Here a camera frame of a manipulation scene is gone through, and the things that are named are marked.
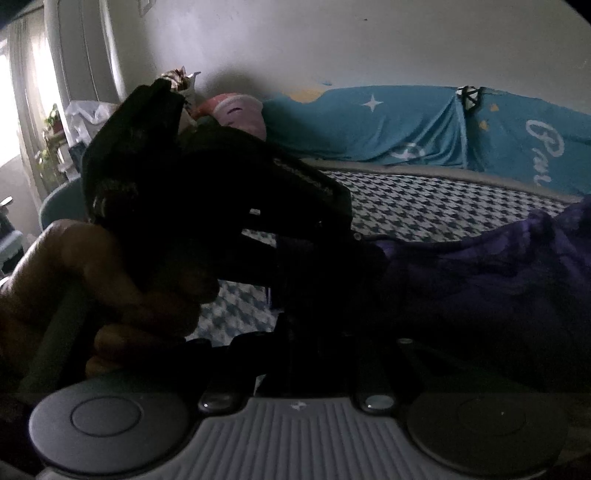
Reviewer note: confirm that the dark teal printed cushion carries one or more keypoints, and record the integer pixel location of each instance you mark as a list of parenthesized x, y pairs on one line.
[(60, 203)]

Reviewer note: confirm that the teal script-print cushion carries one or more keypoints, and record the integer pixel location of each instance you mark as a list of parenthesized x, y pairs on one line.
[(517, 138)]

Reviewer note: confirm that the sheer window curtain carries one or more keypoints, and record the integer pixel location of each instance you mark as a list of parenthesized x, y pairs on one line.
[(27, 92)]

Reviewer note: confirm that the green potted plant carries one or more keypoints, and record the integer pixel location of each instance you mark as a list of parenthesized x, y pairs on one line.
[(51, 138)]

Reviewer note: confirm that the black white patterned cloth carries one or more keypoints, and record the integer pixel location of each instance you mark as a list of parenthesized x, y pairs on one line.
[(468, 97)]

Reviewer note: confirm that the teal star-print cushion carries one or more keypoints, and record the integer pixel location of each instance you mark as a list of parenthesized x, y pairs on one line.
[(346, 124)]

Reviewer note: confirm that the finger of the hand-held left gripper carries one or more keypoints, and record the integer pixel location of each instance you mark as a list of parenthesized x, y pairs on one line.
[(314, 258), (318, 194)]

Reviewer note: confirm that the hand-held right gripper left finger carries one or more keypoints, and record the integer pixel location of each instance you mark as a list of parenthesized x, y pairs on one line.
[(240, 364)]

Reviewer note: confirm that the person's left hand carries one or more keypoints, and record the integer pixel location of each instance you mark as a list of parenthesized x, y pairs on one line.
[(92, 267)]

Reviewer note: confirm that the purple moon plush pillow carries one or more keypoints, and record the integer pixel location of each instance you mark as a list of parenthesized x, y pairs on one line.
[(240, 115)]

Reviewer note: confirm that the purple floral garment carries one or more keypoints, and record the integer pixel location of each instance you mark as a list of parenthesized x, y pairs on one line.
[(485, 286)]

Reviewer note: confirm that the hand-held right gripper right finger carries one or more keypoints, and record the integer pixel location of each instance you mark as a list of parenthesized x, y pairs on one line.
[(369, 369)]

